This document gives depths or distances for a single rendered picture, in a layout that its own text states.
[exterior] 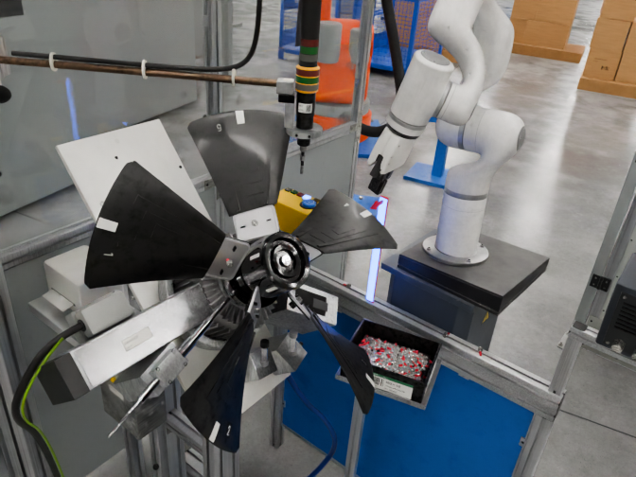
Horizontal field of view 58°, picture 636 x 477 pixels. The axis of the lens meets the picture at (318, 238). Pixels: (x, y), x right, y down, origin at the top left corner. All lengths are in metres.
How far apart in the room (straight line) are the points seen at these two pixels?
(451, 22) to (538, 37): 8.96
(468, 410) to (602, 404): 1.33
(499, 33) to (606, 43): 6.93
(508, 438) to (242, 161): 1.01
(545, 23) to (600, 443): 8.15
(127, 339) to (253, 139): 0.48
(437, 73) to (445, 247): 0.65
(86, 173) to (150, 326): 0.37
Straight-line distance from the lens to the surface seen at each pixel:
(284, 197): 1.71
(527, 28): 10.20
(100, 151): 1.34
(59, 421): 2.07
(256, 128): 1.26
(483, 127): 1.55
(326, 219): 1.34
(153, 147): 1.40
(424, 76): 1.17
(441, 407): 1.73
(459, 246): 1.67
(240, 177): 1.22
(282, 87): 1.08
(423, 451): 1.88
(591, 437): 2.76
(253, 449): 2.37
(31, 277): 1.74
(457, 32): 1.25
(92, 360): 1.08
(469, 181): 1.59
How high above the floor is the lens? 1.82
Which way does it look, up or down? 30 degrees down
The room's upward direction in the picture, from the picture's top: 5 degrees clockwise
